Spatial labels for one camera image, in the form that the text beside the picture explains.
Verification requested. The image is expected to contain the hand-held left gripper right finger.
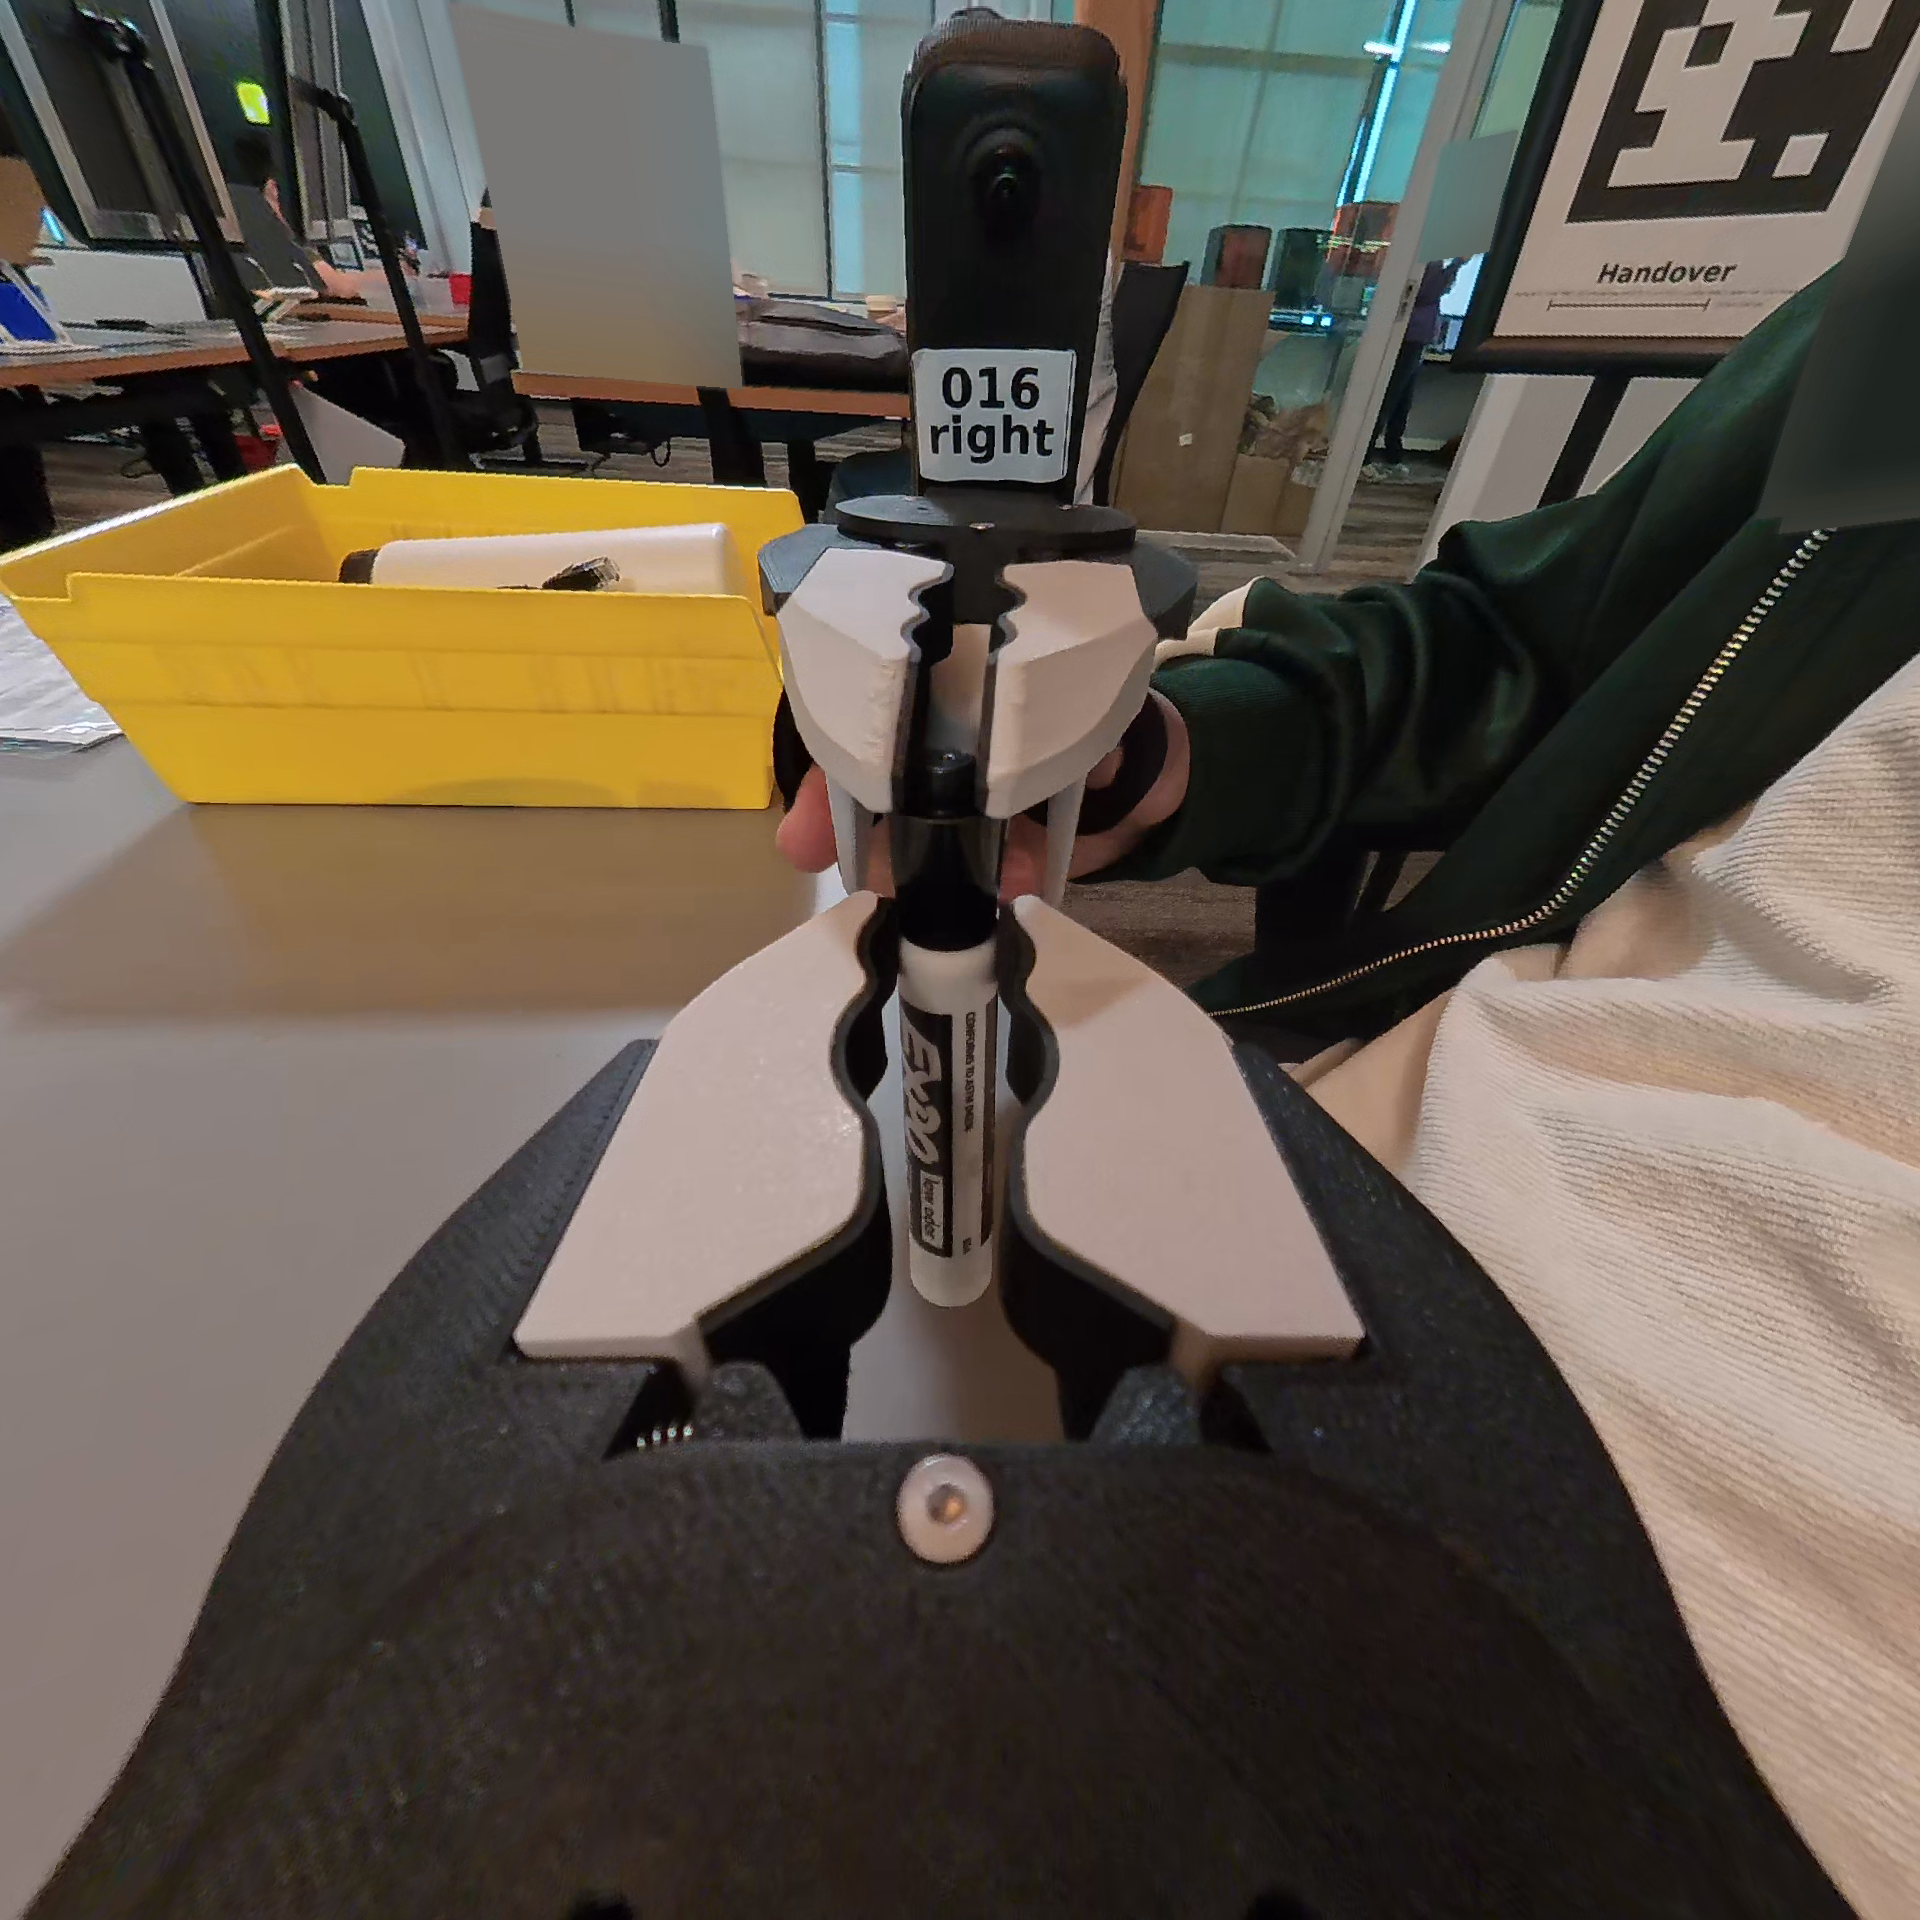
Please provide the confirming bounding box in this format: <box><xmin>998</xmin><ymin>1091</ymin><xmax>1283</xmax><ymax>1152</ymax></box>
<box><xmin>1002</xmin><ymin>896</ymin><xmax>1370</xmax><ymax>1390</ymax></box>

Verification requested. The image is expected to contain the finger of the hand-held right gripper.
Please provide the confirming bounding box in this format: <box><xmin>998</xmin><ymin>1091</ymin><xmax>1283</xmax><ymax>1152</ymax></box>
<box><xmin>780</xmin><ymin>546</ymin><xmax>953</xmax><ymax>902</ymax></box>
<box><xmin>982</xmin><ymin>558</ymin><xmax>1158</xmax><ymax>902</ymax></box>

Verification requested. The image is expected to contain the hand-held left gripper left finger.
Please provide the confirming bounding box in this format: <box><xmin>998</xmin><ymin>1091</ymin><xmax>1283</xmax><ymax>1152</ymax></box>
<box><xmin>511</xmin><ymin>887</ymin><xmax>889</xmax><ymax>1390</ymax></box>

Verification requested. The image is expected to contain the black dry erase marker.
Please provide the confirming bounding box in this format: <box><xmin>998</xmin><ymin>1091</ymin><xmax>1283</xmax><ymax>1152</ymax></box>
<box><xmin>894</xmin><ymin>749</ymin><xmax>1008</xmax><ymax>1310</ymax></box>

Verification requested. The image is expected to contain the yellow plastic bin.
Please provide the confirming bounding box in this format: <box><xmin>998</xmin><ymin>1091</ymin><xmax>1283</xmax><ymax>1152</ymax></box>
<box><xmin>0</xmin><ymin>464</ymin><xmax>803</xmax><ymax>811</ymax></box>

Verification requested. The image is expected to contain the person's right forearm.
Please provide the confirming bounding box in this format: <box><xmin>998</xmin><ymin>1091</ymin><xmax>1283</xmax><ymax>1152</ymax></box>
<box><xmin>1115</xmin><ymin>515</ymin><xmax>1771</xmax><ymax>902</ymax></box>

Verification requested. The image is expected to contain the wooden office desk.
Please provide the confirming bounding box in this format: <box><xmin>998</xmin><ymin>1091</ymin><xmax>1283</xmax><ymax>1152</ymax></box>
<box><xmin>510</xmin><ymin>366</ymin><xmax>917</xmax><ymax>497</ymax></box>
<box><xmin>0</xmin><ymin>305</ymin><xmax>474</xmax><ymax>400</ymax></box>

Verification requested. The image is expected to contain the grey desk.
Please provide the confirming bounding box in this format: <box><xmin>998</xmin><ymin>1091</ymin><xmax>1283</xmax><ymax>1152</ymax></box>
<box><xmin>0</xmin><ymin>733</ymin><xmax>1081</xmax><ymax>1908</ymax></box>

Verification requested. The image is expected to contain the person's right hand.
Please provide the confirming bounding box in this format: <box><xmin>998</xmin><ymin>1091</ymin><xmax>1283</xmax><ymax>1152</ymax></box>
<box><xmin>775</xmin><ymin>716</ymin><xmax>1193</xmax><ymax>902</ymax></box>

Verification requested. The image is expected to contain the black bag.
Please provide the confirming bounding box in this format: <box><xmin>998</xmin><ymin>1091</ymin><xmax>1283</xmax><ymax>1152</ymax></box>
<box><xmin>733</xmin><ymin>299</ymin><xmax>917</xmax><ymax>395</ymax></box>

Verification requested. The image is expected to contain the brown cardboard box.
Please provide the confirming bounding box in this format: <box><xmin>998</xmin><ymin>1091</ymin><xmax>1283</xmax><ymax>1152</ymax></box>
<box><xmin>1110</xmin><ymin>275</ymin><xmax>1277</xmax><ymax>533</ymax></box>

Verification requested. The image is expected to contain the framed black-white tag sign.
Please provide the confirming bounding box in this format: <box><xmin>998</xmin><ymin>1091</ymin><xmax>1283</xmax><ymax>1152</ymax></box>
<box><xmin>1446</xmin><ymin>0</ymin><xmax>1920</xmax><ymax>503</ymax></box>

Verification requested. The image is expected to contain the white knit shirt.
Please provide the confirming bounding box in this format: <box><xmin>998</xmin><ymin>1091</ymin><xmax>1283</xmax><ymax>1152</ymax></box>
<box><xmin>1289</xmin><ymin>696</ymin><xmax>1920</xmax><ymax>1920</ymax></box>

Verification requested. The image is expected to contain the black metal stand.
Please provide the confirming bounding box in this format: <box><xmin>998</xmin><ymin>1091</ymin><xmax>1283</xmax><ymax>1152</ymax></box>
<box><xmin>65</xmin><ymin>0</ymin><xmax>323</xmax><ymax>481</ymax></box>

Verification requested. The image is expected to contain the blue-white paper sheet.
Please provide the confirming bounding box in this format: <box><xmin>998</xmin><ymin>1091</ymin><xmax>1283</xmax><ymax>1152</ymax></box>
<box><xmin>0</xmin><ymin>605</ymin><xmax>130</xmax><ymax>751</ymax></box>

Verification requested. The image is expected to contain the black framed monitor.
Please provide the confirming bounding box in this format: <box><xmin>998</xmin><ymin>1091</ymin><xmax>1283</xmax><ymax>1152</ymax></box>
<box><xmin>0</xmin><ymin>0</ymin><xmax>241</xmax><ymax>250</ymax></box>

